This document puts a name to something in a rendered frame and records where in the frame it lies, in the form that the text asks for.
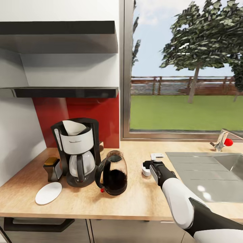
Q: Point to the electric kettle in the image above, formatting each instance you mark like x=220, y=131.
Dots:
x=115, y=176

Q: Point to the paper coffee filter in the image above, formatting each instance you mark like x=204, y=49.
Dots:
x=73, y=128

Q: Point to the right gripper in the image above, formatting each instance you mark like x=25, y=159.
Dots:
x=147, y=164

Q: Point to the saucer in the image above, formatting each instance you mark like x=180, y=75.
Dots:
x=48, y=193

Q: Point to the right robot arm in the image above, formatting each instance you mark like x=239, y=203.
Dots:
x=189, y=211

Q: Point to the bottle of coffee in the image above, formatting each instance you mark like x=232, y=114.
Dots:
x=52, y=166

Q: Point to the dishwasher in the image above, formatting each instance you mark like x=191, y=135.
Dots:
x=45, y=230

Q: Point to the coffee cup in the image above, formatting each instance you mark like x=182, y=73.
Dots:
x=146, y=172

